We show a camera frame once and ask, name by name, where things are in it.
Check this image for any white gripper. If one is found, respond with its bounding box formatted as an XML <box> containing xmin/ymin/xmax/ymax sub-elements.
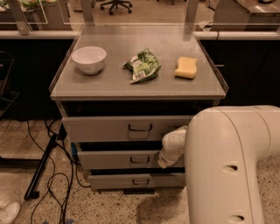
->
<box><xmin>157</xmin><ymin>148</ymin><xmax>184</xmax><ymax>169</ymax></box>

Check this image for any grey drawer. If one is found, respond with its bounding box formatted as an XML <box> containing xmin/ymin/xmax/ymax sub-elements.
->
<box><xmin>62</xmin><ymin>115</ymin><xmax>192</xmax><ymax>143</ymax></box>
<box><xmin>88</xmin><ymin>167</ymin><xmax>185</xmax><ymax>190</ymax></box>
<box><xmin>75</xmin><ymin>141</ymin><xmax>162</xmax><ymax>170</ymax></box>

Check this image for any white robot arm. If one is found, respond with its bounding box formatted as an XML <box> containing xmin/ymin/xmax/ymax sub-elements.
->
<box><xmin>158</xmin><ymin>105</ymin><xmax>280</xmax><ymax>224</ymax></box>

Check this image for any grey drawer cabinet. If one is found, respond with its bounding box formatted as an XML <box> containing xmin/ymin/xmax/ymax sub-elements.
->
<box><xmin>48</xmin><ymin>24</ymin><xmax>229</xmax><ymax>193</ymax></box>

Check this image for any yellow sponge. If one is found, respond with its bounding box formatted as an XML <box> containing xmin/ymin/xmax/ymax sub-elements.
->
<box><xmin>174</xmin><ymin>57</ymin><xmax>198</xmax><ymax>79</ymax></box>

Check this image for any green chip bag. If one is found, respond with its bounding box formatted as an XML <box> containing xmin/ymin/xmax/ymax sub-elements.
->
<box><xmin>123</xmin><ymin>48</ymin><xmax>161</xmax><ymax>84</ymax></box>

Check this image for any white ceramic bowl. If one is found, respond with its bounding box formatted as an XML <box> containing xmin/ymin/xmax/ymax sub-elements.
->
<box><xmin>71</xmin><ymin>46</ymin><xmax>107</xmax><ymax>74</ymax></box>

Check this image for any black metal stand leg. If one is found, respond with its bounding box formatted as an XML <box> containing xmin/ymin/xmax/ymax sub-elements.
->
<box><xmin>24</xmin><ymin>126</ymin><xmax>67</xmax><ymax>200</ymax></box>

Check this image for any black office chair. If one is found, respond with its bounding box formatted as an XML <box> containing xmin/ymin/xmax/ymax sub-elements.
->
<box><xmin>100</xmin><ymin>0</ymin><xmax>133</xmax><ymax>16</ymax></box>

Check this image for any white shoe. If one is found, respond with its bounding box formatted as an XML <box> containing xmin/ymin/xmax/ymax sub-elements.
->
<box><xmin>0</xmin><ymin>202</ymin><xmax>21</xmax><ymax>224</ymax></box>

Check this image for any black floor cable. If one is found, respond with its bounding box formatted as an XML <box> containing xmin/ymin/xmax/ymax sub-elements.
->
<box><xmin>26</xmin><ymin>119</ymin><xmax>91</xmax><ymax>224</ymax></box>

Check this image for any white horizontal rail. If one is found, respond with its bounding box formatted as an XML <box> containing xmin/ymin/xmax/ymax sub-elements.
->
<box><xmin>0</xmin><ymin>31</ymin><xmax>280</xmax><ymax>40</ymax></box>

